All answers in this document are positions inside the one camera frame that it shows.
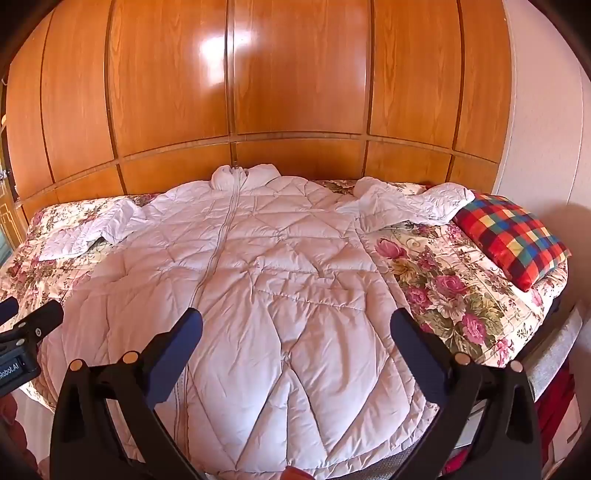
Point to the white quilted jacket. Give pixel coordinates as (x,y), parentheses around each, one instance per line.
(277,277)

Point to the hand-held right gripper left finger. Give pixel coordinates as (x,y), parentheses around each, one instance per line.
(184,339)

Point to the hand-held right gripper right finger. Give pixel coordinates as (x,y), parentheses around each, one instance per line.
(410,341)

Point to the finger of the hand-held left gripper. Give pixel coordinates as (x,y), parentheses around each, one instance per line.
(44,318)
(8,308)

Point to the grey mattress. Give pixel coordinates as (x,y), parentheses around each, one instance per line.
(554,355)

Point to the dark red cloth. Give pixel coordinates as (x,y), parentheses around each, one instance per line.
(14,429)

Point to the floral bedspread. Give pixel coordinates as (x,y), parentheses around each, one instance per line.
(443,281)

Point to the plaid pillow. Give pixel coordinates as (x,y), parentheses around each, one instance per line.
(508,235)

